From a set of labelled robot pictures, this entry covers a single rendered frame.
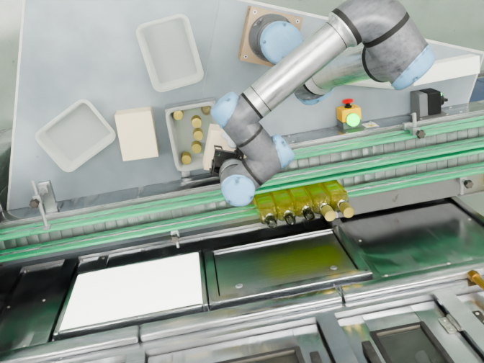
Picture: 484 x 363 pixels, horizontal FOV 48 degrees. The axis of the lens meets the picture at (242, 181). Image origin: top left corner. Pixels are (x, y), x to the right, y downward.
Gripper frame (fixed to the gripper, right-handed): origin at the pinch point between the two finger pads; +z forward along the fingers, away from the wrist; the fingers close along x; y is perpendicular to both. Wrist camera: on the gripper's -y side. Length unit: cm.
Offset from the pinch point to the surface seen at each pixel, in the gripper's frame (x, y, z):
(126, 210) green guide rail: 31.1, 28.8, 18.5
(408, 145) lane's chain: -7, -63, 23
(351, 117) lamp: -12, -41, 26
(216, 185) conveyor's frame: 18.8, 0.2, 22.8
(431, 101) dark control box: -22, -69, 27
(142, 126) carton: 3.9, 28.0, 27.6
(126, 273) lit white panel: 47, 25, 5
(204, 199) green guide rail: 21.7, 4.2, 15.5
